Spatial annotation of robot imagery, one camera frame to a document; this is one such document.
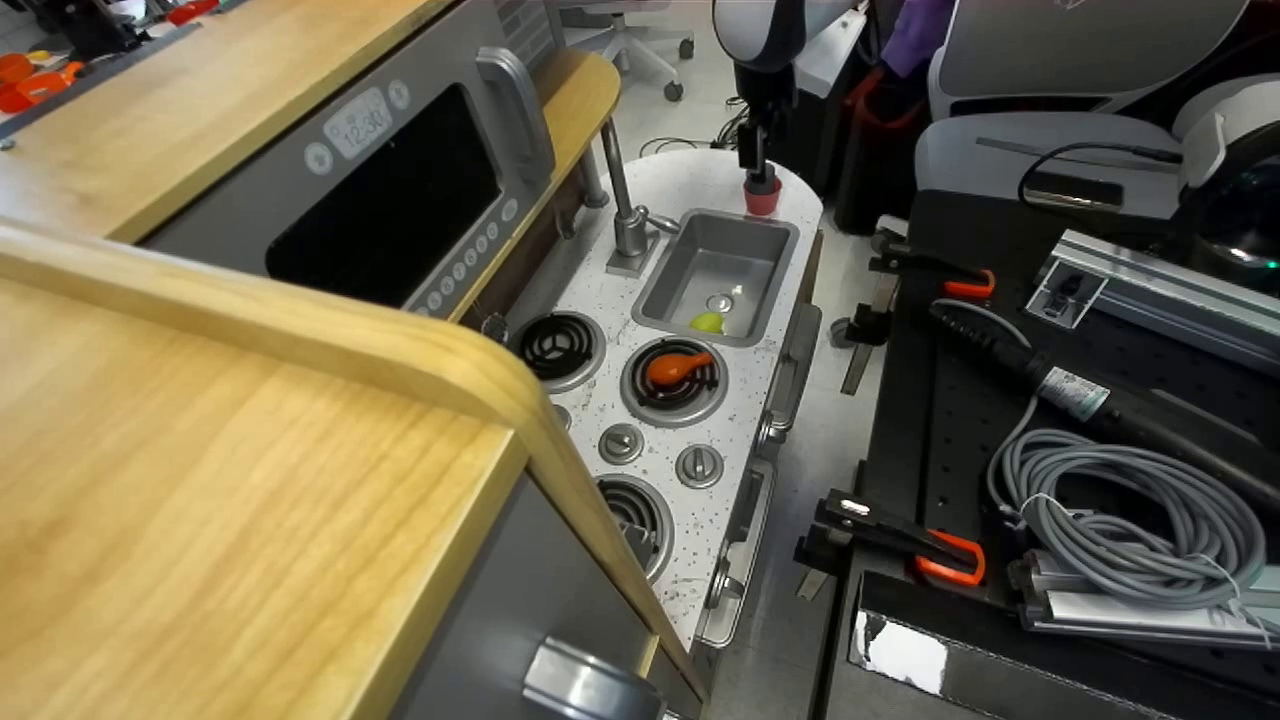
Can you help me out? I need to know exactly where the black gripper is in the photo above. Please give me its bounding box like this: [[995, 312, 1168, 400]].
[[735, 64, 795, 183]]

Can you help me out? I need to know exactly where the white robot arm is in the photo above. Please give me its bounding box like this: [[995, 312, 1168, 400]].
[[714, 0, 1280, 193]]

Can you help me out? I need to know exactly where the orange cup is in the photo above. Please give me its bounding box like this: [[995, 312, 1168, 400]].
[[743, 183, 782, 215]]

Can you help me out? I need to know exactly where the gray toy sink basin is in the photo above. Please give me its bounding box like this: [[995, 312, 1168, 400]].
[[631, 212, 801, 350]]

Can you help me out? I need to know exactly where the gray toy faucet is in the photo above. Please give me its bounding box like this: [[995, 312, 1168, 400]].
[[601, 123, 660, 277]]

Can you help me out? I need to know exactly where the yellow toy lemon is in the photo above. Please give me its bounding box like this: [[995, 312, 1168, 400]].
[[689, 312, 725, 338]]

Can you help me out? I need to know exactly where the white toy stove counter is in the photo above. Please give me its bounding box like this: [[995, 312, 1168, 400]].
[[512, 147, 824, 650]]

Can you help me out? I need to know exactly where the orange toy spoon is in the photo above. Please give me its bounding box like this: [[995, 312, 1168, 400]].
[[646, 352, 717, 390]]

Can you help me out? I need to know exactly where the gray toy microwave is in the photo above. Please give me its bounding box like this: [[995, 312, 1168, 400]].
[[149, 0, 566, 315]]

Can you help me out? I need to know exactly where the black handheld tool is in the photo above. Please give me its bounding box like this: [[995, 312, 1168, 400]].
[[927, 299, 1280, 511]]

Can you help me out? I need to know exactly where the wooden toy kitchen cabinet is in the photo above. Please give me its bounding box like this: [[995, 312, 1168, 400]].
[[0, 0, 704, 720]]

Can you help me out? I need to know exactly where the orange-handled black clamp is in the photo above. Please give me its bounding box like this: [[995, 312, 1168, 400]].
[[870, 227, 995, 299], [795, 491, 987, 587]]

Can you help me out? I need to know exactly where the aluminium extrusion rail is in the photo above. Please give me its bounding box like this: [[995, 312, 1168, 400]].
[[1026, 227, 1280, 376]]

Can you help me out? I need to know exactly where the coiled gray cable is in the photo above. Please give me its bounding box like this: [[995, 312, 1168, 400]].
[[986, 398, 1274, 618]]

